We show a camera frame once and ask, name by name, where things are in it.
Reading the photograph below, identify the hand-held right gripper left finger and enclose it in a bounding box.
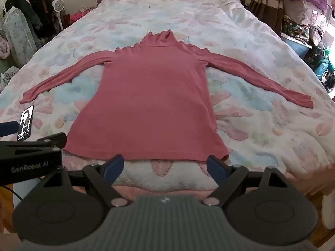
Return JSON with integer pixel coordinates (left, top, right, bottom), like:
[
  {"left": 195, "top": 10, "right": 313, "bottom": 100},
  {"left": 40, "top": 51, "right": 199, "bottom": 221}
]
[{"left": 42, "top": 155, "right": 129, "bottom": 207}]

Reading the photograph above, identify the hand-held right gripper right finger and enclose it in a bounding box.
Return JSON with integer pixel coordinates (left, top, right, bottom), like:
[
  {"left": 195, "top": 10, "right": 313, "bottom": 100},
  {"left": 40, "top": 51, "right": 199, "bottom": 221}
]
[{"left": 201, "top": 155, "right": 287, "bottom": 207}]

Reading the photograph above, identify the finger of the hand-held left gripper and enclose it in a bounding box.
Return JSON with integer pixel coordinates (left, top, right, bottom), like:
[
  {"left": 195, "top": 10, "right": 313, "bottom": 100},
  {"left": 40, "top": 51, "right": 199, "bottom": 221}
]
[
  {"left": 0, "top": 132, "right": 67, "bottom": 153},
  {"left": 0, "top": 121, "right": 19, "bottom": 138}
]

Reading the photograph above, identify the pink turtleneck sweater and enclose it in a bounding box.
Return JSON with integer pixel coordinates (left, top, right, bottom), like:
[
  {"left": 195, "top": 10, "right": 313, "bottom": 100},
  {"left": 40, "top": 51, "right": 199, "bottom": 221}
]
[{"left": 19, "top": 29, "right": 314, "bottom": 162}]

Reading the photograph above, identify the rack of hanging dark clothes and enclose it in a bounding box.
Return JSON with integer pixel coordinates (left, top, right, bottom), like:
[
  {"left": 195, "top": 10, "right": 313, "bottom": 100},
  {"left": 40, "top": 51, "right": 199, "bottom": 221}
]
[{"left": 0, "top": 0, "right": 64, "bottom": 46}]

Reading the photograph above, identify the pile of mixed clothes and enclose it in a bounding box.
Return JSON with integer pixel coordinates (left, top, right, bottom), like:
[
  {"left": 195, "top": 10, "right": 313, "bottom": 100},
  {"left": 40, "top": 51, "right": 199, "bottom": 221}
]
[{"left": 282, "top": 0, "right": 329, "bottom": 48}]

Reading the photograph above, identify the black smartphone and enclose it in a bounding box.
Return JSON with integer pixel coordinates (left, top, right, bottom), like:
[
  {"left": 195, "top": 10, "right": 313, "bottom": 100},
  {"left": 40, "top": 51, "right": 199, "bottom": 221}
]
[{"left": 17, "top": 105, "right": 35, "bottom": 141}]

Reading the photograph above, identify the floral fleece blanket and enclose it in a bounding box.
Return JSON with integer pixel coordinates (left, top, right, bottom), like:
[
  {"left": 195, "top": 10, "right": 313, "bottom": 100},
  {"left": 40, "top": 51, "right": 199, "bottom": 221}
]
[{"left": 0, "top": 0, "right": 335, "bottom": 192}]

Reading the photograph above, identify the pale printed garment bag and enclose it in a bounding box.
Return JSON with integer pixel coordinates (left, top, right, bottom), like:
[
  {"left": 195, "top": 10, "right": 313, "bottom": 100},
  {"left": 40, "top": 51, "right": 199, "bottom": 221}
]
[{"left": 2, "top": 7, "right": 37, "bottom": 67}]

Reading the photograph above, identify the white standing fan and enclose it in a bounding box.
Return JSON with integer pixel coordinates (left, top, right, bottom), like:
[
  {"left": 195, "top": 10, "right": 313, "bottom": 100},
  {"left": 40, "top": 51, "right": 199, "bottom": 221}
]
[{"left": 50, "top": 0, "right": 65, "bottom": 31}]

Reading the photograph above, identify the magenta cloth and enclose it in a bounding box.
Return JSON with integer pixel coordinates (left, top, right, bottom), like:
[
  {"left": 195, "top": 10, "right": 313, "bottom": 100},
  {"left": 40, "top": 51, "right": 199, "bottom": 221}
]
[{"left": 69, "top": 10, "right": 90, "bottom": 23}]

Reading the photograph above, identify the blue storage box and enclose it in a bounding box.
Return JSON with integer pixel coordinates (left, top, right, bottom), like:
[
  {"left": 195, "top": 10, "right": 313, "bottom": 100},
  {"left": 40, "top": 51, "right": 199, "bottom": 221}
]
[{"left": 283, "top": 35, "right": 314, "bottom": 60}]

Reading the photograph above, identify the teal suitcase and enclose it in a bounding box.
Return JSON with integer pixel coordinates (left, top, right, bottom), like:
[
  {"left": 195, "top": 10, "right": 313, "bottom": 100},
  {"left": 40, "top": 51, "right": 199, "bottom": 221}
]
[{"left": 312, "top": 54, "right": 329, "bottom": 77}]

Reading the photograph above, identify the brown striped cloth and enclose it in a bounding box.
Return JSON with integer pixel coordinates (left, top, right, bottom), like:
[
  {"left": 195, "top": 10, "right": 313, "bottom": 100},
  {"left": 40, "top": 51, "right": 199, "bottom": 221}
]
[{"left": 248, "top": 0, "right": 285, "bottom": 36}]

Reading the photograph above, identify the black cable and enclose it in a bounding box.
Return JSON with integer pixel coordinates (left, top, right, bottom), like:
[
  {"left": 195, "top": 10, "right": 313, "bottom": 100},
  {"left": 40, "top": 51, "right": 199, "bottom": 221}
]
[{"left": 0, "top": 185, "right": 24, "bottom": 202}]

